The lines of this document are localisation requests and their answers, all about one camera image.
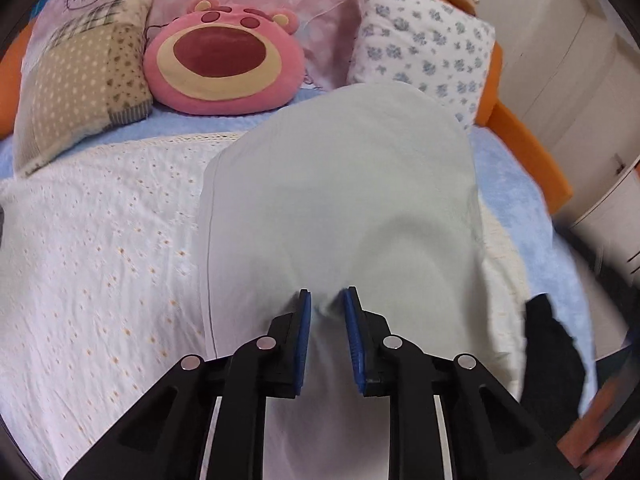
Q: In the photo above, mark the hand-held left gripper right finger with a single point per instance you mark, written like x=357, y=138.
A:
x=352, y=340

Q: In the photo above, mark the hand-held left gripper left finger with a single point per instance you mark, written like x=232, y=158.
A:
x=302, y=340

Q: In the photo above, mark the black cloth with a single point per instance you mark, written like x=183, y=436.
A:
x=550, y=355

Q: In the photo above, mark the pale cream garment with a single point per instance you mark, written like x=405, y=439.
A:
x=340, y=200

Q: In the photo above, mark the white cabinet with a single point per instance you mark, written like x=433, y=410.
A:
x=615, y=210

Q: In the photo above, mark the white eyelet blanket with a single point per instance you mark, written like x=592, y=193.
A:
x=100, y=270

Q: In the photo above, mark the light blue bedsheet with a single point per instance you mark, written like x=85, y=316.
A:
x=510, y=180

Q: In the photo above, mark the pink bear plush pillow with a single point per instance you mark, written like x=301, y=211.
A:
x=220, y=60

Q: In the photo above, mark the white floral pillow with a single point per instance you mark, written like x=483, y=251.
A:
x=425, y=35

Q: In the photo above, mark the pink printed quilt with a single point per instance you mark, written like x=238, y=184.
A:
x=320, y=5

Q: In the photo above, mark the beige patchwork pillow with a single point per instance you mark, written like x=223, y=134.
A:
x=75, y=90

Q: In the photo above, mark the orange bed frame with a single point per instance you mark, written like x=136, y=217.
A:
x=520, y=135

